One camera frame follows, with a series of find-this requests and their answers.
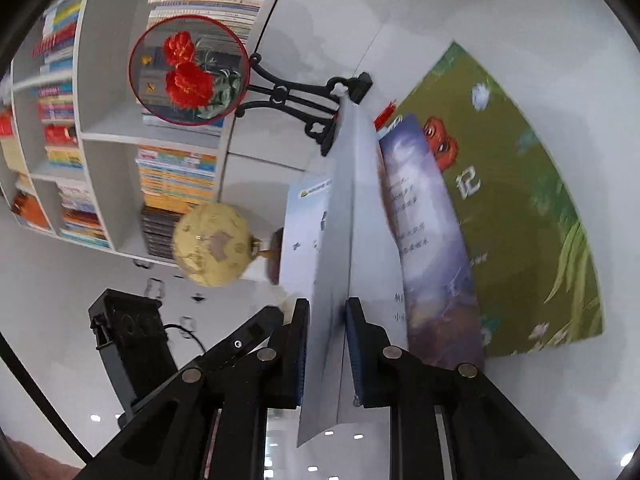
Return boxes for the yellow desk globe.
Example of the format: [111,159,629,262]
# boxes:
[172,202,286,289]

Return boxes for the round red flower fan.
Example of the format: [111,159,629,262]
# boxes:
[128,16,249,126]

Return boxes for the row of cream books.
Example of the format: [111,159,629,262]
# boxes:
[0,110,27,173]

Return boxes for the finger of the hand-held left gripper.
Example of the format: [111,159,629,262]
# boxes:
[176,305,284,372]

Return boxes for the row of orange yellow books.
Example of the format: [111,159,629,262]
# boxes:
[135,145,219,211]

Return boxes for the olive green picture book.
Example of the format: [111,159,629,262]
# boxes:
[375,41,604,359]

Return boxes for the white and light blue book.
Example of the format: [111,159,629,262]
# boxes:
[277,92,408,448]

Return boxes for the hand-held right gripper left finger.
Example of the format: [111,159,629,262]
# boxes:
[92,297,311,480]

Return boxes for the row of colourful books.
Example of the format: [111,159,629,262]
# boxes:
[44,125,84,169]
[37,85,76,124]
[56,182,111,251]
[31,0,84,74]

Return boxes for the person's left forearm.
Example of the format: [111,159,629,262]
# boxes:
[0,435,83,480]

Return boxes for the purple cover book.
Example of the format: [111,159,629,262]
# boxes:
[377,112,487,373]

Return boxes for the black ornate metal stand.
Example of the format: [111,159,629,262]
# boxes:
[235,52,374,157]

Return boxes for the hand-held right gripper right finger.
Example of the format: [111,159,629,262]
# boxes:
[344,296,581,480]

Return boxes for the white bookshelf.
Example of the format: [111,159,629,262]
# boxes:
[0,0,391,268]

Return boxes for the thin black cable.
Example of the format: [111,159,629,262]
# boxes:
[164,324,207,356]

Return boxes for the row of dark books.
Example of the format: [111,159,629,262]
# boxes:
[140,204,184,262]

